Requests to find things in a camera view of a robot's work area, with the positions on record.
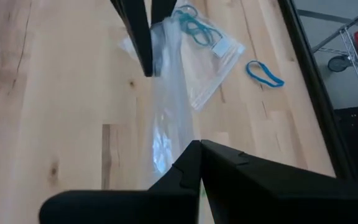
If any dark teal rubber band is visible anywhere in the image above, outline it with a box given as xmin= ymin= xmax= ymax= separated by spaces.
xmin=173 ymin=3 xmax=199 ymax=23
xmin=181 ymin=12 xmax=218 ymax=45
xmin=178 ymin=14 xmax=224 ymax=48

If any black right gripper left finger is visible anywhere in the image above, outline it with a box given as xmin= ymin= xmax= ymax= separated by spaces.
xmin=38 ymin=139 xmax=202 ymax=224

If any blue rubber band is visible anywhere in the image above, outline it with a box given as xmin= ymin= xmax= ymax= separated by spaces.
xmin=246 ymin=60 xmax=285 ymax=88

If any clear plastic zip bag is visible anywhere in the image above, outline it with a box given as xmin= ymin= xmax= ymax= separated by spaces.
xmin=118 ymin=0 xmax=247 ymax=111
xmin=147 ymin=17 xmax=198 ymax=187

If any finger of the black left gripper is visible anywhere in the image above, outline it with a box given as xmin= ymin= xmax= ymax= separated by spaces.
xmin=110 ymin=0 xmax=154 ymax=78
xmin=150 ymin=0 xmax=178 ymax=26

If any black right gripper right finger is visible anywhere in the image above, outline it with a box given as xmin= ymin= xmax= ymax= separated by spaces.
xmin=201 ymin=139 xmax=358 ymax=224

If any black aluminium table frame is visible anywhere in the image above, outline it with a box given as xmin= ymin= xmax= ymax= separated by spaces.
xmin=277 ymin=0 xmax=358 ymax=181

